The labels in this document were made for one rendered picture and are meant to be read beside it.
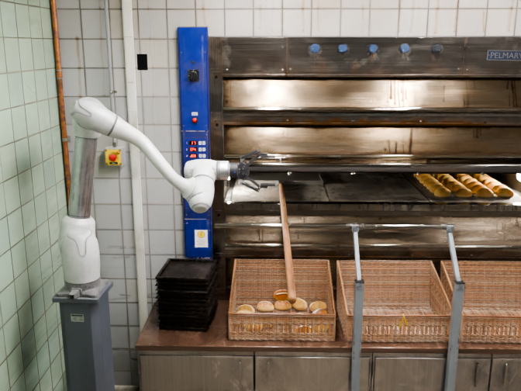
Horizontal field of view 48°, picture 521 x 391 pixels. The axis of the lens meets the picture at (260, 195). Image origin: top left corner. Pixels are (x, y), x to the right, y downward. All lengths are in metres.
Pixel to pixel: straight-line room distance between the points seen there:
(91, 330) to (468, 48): 2.38
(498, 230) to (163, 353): 2.00
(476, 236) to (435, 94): 0.86
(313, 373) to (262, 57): 1.69
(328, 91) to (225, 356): 1.51
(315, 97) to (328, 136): 0.23
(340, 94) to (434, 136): 0.58
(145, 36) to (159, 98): 0.33
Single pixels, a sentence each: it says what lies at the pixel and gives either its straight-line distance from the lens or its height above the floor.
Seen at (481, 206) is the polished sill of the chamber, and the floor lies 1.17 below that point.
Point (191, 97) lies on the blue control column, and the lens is 3.27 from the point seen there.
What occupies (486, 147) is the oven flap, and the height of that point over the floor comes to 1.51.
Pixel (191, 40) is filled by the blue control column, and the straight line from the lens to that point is 3.25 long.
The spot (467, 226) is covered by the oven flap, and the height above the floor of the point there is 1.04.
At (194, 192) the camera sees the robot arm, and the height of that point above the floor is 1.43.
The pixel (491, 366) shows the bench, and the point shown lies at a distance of 3.35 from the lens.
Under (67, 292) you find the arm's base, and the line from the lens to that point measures 2.73.
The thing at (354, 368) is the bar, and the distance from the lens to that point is 3.12.
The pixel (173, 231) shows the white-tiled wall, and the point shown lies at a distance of 3.47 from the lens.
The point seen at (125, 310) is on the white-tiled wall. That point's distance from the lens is 3.71.
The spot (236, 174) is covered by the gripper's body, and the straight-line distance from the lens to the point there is 2.74.
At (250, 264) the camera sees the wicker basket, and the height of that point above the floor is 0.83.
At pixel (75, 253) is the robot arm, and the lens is 2.65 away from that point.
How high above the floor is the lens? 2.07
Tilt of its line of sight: 14 degrees down
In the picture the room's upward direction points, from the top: straight up
